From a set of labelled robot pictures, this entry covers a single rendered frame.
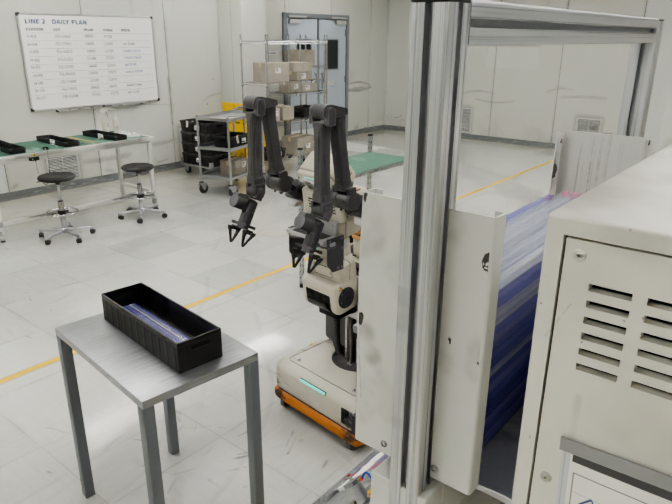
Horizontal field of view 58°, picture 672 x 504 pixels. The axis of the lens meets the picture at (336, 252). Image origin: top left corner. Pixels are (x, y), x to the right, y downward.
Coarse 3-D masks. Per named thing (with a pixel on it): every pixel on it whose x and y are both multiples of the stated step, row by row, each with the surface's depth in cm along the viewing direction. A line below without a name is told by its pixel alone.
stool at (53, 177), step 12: (48, 180) 553; (60, 180) 555; (60, 192) 573; (60, 204) 575; (60, 216) 567; (48, 228) 587; (60, 228) 584; (72, 228) 588; (84, 228) 594; (48, 240) 566
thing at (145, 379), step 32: (96, 320) 239; (64, 352) 234; (96, 352) 215; (128, 352) 215; (224, 352) 216; (256, 352) 216; (64, 384) 242; (128, 384) 196; (160, 384) 196; (192, 384) 198; (256, 384) 219; (256, 416) 223; (256, 448) 228; (160, 480) 199; (256, 480) 232
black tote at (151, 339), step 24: (120, 288) 241; (144, 288) 246; (120, 312) 226; (168, 312) 235; (192, 312) 221; (144, 336) 216; (192, 336) 224; (216, 336) 209; (168, 360) 206; (192, 360) 204
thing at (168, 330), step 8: (136, 304) 243; (136, 312) 236; (144, 312) 236; (144, 320) 229; (152, 320) 229; (160, 320) 229; (160, 328) 223; (168, 328) 223; (168, 336) 217; (176, 336) 217; (184, 336) 217
